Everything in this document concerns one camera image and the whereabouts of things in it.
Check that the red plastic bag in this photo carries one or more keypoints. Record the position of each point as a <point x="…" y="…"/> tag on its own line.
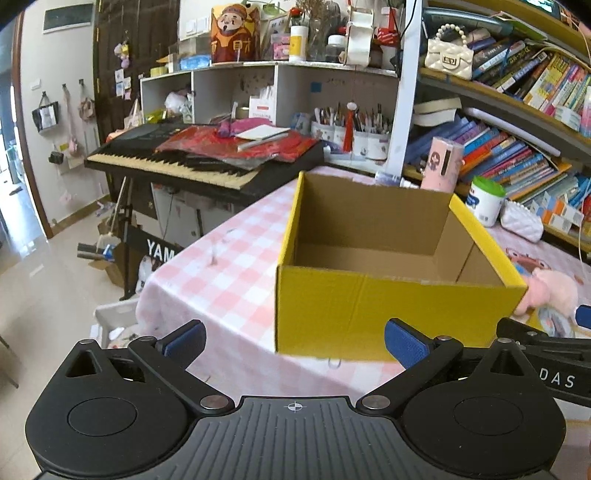
<point x="198" y="138"/>

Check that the pink cylindrical device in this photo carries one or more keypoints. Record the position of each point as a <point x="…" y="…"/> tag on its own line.
<point x="438" y="166"/>

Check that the yellow cardboard box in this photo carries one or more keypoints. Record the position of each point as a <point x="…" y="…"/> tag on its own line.
<point x="323" y="314"/>

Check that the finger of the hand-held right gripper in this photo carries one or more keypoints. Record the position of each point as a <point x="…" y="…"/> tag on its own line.
<point x="584" y="317"/>
<point x="563" y="364"/>

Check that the white bottle yellow label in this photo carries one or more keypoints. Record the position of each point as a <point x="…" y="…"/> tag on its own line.
<point x="298" y="46"/>

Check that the white shelf post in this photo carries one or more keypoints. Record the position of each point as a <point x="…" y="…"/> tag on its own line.
<point x="401" y="92"/>

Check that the black and white tote bag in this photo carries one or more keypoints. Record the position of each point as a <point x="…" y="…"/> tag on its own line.
<point x="45" y="117"/>

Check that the cartoon printed mat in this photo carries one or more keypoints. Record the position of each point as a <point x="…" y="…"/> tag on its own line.
<point x="554" y="249"/>

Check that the white cubby shelf unit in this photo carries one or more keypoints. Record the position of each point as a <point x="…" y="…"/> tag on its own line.
<point x="295" y="87"/>

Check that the white curved holder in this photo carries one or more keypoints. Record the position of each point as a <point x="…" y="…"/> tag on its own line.
<point x="358" y="46"/>

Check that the pink box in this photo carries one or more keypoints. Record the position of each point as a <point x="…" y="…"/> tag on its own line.
<point x="281" y="46"/>

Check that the white plastic stool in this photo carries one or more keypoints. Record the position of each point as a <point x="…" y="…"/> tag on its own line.
<point x="115" y="318"/>

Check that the stack of old books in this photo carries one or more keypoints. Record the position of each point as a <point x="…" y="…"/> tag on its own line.
<point x="436" y="110"/>

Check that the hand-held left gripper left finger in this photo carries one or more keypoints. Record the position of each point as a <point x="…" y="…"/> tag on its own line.
<point x="187" y="341"/>

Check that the black electronic keyboard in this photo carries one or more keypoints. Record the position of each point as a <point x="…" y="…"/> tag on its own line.
<point x="272" y="177"/>

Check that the dark wall panel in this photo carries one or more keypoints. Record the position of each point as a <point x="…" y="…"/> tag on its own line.
<point x="67" y="18"/>

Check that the red tassel ornament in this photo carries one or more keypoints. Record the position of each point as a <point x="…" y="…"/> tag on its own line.
<point x="348" y="134"/>

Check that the magenta cloth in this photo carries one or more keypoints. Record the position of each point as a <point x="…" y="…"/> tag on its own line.
<point x="244" y="124"/>

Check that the glass vase dried flowers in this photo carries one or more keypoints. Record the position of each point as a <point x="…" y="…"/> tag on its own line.
<point x="318" y="41"/>

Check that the cream quilted handbag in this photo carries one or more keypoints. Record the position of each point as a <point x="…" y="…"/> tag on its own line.
<point x="448" y="57"/>

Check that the wooden bookshelf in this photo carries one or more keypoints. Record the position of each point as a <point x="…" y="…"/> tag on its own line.
<point x="489" y="94"/>

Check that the dark wooden door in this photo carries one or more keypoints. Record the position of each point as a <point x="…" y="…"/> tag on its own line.
<point x="138" y="46"/>

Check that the white jar green lid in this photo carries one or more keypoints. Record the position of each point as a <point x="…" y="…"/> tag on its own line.
<point x="482" y="203"/>

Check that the row of books slanted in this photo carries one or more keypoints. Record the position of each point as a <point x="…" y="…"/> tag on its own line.
<point x="498" y="152"/>

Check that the blue tissue pack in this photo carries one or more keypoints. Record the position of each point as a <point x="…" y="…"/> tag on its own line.
<point x="194" y="62"/>

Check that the black keyboard stand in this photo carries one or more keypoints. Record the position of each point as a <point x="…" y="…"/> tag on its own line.
<point x="157" y="247"/>

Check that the white wall switches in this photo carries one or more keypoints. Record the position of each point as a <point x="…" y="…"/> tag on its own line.
<point x="198" y="25"/>

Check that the small spray bottle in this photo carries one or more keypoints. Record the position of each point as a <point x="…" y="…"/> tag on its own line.
<point x="385" y="177"/>

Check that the pile of small boxes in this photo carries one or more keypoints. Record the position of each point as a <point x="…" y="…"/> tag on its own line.
<point x="558" y="212"/>

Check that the pink plush pig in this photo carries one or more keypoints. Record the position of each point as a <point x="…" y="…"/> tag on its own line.
<point x="554" y="290"/>

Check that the white quilted pouch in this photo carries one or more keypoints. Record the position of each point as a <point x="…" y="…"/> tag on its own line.
<point x="521" y="221"/>

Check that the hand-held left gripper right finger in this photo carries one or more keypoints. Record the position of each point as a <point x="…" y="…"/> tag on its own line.
<point x="406" y="346"/>

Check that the row of books long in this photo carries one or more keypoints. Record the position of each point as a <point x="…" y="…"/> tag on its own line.
<point x="545" y="78"/>

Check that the orange cartoon figure box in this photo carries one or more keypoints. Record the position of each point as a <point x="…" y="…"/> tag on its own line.
<point x="231" y="41"/>

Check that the white notebook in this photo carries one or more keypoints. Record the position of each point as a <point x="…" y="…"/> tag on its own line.
<point x="261" y="132"/>

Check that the white plastic bag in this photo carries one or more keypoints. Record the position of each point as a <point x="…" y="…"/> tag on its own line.
<point x="178" y="104"/>

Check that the white box red label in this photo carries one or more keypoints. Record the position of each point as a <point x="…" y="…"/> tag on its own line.
<point x="262" y="110"/>

